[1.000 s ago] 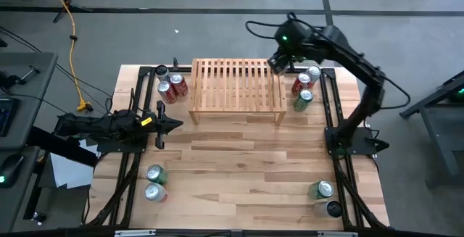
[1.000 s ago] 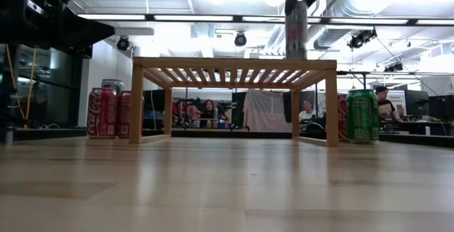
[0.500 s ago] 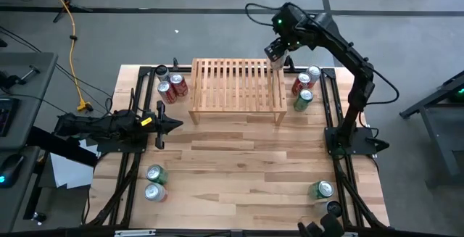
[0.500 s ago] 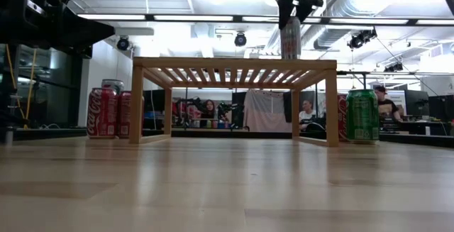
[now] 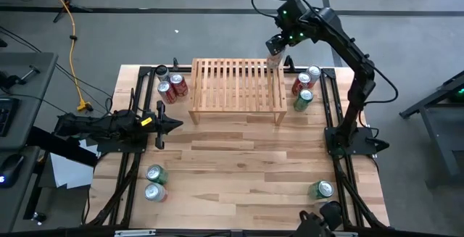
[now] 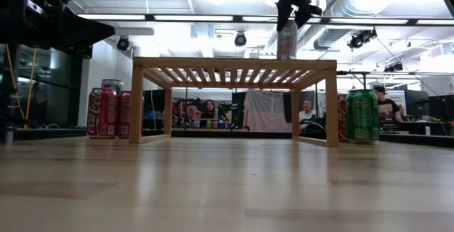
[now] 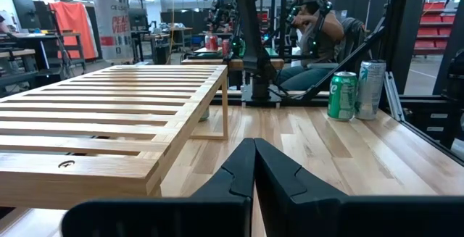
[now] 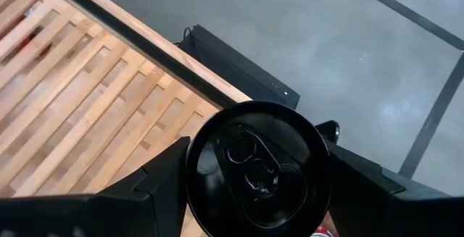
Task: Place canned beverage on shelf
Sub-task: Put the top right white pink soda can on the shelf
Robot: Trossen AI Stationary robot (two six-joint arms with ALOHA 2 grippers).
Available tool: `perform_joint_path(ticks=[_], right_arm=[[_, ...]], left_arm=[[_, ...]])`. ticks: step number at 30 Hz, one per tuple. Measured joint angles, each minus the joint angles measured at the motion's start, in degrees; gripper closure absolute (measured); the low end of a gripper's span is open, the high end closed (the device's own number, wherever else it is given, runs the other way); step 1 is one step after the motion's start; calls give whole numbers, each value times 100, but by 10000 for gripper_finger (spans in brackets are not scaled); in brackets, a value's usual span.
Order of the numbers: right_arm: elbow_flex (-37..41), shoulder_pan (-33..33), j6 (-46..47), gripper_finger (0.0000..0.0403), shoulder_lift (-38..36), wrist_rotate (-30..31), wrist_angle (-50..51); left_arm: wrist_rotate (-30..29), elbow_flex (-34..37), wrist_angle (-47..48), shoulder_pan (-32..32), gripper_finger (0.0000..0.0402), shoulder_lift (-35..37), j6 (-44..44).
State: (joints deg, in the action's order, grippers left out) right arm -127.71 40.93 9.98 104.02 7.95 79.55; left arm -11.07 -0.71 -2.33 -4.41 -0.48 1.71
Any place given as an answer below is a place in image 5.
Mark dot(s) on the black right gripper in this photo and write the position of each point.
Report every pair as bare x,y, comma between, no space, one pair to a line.
295,16

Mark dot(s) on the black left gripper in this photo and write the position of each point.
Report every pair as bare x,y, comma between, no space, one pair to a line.
159,135

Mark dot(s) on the white can with black lid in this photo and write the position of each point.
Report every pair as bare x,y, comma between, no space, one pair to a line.
274,61
319,206

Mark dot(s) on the red Coca-Cola Star Wars can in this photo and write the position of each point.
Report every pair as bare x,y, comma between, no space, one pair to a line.
179,85
299,86

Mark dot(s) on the white and pink soda can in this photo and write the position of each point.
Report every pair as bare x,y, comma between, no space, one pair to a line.
156,192
314,72

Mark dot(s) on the green Sprite can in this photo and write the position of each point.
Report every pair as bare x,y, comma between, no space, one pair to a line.
157,174
321,189
303,99

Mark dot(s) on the silver soda can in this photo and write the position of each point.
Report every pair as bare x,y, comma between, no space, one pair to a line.
162,71

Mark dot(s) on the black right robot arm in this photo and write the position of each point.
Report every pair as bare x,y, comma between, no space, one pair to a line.
357,85

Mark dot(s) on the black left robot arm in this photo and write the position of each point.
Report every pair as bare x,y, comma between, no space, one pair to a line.
94,124

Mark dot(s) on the wooden slatted shelf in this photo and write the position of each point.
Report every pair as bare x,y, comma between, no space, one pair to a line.
210,110

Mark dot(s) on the yellow tape tag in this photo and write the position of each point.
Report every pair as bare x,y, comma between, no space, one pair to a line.
146,121

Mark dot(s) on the white paper sheet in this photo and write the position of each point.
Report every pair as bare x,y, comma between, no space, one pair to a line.
88,146
69,171

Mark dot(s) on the black support beam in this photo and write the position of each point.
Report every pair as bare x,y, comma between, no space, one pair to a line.
72,153

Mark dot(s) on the grey desk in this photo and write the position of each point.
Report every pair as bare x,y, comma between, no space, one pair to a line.
32,95
21,200

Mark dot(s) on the small black knob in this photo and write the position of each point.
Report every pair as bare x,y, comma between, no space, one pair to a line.
38,217

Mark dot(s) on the black computer mouse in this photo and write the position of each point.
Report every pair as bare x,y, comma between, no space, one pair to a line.
12,168

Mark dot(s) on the black keyboard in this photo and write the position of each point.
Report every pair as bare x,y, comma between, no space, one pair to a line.
5,117

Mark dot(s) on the black desk clamp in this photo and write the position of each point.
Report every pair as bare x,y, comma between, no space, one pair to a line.
11,79

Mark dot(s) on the silver metal bracket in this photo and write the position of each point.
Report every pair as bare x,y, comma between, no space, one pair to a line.
346,234
134,233

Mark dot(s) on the dark neighbouring workstation frame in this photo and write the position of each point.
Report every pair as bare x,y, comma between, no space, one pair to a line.
435,135

